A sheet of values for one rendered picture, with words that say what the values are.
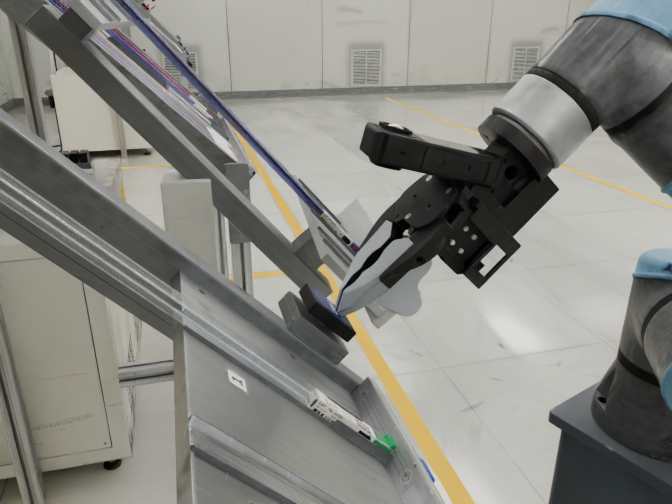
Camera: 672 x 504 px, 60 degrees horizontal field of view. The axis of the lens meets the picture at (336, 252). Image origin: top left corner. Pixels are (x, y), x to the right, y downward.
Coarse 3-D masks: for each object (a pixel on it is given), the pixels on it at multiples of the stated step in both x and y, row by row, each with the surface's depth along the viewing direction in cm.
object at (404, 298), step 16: (400, 240) 49; (384, 256) 49; (368, 272) 50; (416, 272) 50; (352, 288) 50; (368, 288) 48; (384, 288) 48; (400, 288) 50; (416, 288) 50; (352, 304) 50; (384, 304) 50; (400, 304) 50; (416, 304) 51
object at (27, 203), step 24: (0, 168) 31; (0, 192) 31; (24, 192) 31; (24, 216) 31; (48, 216) 32; (72, 240) 32; (96, 240) 33; (96, 264) 33; (120, 264) 34; (144, 288) 34; (168, 288) 36; (168, 312) 35; (192, 312) 36; (216, 336) 37; (240, 336) 39; (240, 360) 38; (264, 360) 38; (288, 384) 40
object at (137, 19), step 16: (144, 32) 66; (160, 48) 67; (176, 64) 68; (192, 80) 69; (208, 96) 70; (224, 112) 71; (240, 128) 72; (256, 144) 73; (272, 160) 74; (288, 176) 75; (304, 192) 76; (320, 208) 77
